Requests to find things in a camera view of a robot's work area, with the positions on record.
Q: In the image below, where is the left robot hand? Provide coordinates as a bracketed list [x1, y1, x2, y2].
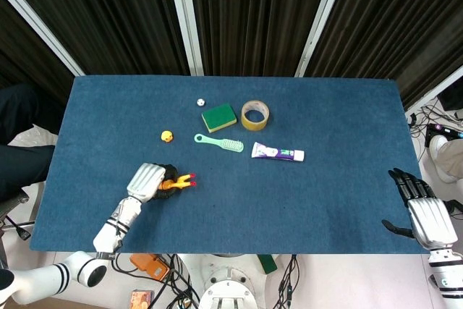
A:
[125, 162, 179, 204]

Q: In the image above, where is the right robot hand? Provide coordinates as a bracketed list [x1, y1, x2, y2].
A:
[381, 168, 459, 251]

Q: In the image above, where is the yellow rubber chicken toy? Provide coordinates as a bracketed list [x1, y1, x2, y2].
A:
[157, 172, 198, 192]

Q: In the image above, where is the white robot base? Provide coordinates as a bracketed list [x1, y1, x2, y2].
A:
[177, 253, 279, 309]

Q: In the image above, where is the white shoe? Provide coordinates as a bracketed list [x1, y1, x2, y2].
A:
[428, 135, 457, 184]

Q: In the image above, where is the beige trouser leg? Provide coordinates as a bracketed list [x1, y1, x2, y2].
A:
[436, 139, 463, 179]

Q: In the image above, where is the mint green hairbrush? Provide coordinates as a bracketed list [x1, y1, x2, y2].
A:
[193, 133, 245, 153]

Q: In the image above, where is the orange control box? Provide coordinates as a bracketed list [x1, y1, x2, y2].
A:
[129, 253, 171, 282]

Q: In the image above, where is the black device with lights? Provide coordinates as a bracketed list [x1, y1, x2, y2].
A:
[425, 123, 463, 143]

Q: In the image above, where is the green yellow sponge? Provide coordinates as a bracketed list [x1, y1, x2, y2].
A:
[201, 103, 238, 134]

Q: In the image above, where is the blue table mat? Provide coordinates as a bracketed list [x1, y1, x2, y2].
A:
[28, 75, 431, 255]

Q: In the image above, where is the orange printed box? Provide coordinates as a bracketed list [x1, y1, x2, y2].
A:
[129, 289, 155, 309]

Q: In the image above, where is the brown packing tape roll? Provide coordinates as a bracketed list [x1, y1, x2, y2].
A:
[240, 99, 271, 131]

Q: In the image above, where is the purple white toothpaste tube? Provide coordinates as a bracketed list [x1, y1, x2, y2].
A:
[251, 141, 305, 162]

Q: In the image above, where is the black office chair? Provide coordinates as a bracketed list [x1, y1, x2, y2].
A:
[0, 188, 35, 270]

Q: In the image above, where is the black cable bundle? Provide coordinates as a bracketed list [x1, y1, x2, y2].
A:
[407, 104, 463, 136]

